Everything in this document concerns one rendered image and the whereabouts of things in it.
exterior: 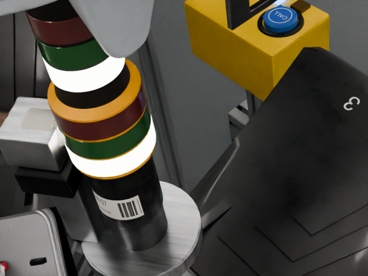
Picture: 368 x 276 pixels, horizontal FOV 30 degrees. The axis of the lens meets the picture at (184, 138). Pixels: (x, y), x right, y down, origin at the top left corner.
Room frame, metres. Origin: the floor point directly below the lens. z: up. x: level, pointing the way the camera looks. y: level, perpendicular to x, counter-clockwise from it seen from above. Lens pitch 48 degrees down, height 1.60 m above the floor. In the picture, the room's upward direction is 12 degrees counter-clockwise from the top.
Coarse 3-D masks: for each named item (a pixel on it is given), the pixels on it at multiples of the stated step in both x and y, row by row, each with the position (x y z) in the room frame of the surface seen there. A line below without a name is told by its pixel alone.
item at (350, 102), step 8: (352, 88) 0.39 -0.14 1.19; (344, 96) 0.39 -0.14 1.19; (352, 96) 0.38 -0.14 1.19; (360, 96) 0.38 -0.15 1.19; (336, 104) 0.38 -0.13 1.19; (344, 104) 0.38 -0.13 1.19; (352, 104) 0.38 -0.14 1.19; (360, 104) 0.38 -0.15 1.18; (344, 112) 0.37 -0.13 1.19; (352, 112) 0.37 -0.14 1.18
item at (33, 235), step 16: (48, 208) 0.26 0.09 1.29; (0, 224) 0.26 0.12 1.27; (16, 224) 0.26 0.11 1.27; (32, 224) 0.25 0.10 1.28; (48, 224) 0.25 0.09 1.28; (0, 240) 0.26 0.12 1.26; (16, 240) 0.25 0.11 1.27; (32, 240) 0.25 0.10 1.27; (48, 240) 0.24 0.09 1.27; (0, 256) 0.25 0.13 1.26; (16, 256) 0.24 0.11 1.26; (32, 256) 0.24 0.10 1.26; (48, 256) 0.23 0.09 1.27; (16, 272) 0.24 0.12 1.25; (32, 272) 0.23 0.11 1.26; (48, 272) 0.23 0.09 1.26; (64, 272) 0.22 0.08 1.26
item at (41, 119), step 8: (32, 112) 0.25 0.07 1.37; (40, 112) 0.25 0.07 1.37; (48, 112) 0.25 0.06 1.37; (24, 120) 0.25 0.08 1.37; (32, 120) 0.24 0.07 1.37; (40, 120) 0.24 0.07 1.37; (48, 120) 0.24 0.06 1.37; (24, 128) 0.24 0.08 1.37; (32, 128) 0.24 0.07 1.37; (40, 128) 0.24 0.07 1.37; (48, 128) 0.24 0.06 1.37; (56, 128) 0.24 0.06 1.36; (56, 136) 0.24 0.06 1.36
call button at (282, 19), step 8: (272, 8) 0.65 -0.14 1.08; (280, 8) 0.65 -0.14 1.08; (288, 8) 0.64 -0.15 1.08; (264, 16) 0.64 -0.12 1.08; (272, 16) 0.64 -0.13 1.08; (280, 16) 0.63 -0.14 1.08; (288, 16) 0.63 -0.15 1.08; (296, 16) 0.63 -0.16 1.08; (264, 24) 0.63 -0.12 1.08; (272, 24) 0.62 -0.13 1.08; (280, 24) 0.62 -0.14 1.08; (288, 24) 0.62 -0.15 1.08; (296, 24) 0.62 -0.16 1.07; (280, 32) 0.62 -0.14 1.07
